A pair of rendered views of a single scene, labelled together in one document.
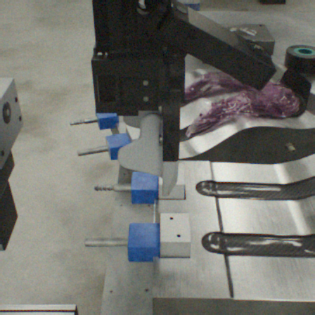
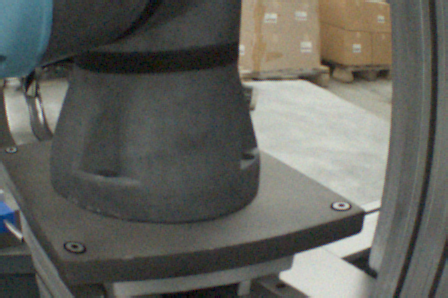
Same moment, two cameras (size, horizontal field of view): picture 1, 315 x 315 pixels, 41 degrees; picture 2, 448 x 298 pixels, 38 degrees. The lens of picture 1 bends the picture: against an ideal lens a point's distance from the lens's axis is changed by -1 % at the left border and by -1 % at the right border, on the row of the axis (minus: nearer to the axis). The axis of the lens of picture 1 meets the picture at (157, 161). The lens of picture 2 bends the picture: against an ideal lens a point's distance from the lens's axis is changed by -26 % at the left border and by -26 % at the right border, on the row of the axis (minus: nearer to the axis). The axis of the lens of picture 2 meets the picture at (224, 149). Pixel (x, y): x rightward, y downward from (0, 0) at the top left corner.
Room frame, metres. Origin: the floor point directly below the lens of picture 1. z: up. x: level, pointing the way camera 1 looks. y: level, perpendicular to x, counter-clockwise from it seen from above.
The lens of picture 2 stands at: (0.79, 0.90, 1.23)
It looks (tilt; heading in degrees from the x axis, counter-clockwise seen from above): 18 degrees down; 239
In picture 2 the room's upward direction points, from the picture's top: 4 degrees clockwise
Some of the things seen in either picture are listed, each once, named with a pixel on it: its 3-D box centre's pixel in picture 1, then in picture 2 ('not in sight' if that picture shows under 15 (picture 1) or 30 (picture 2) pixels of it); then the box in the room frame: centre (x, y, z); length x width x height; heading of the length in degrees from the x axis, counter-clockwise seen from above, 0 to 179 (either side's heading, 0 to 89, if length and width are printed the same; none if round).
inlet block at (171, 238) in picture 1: (136, 242); not in sight; (0.37, 0.03, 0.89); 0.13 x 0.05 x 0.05; 90
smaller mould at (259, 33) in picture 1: (234, 43); not in sight; (1.23, -0.23, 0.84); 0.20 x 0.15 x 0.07; 90
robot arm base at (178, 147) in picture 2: not in sight; (144, 105); (0.57, 0.43, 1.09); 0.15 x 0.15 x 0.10
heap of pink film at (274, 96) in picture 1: (237, 93); not in sight; (0.77, -0.16, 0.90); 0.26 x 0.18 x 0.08; 107
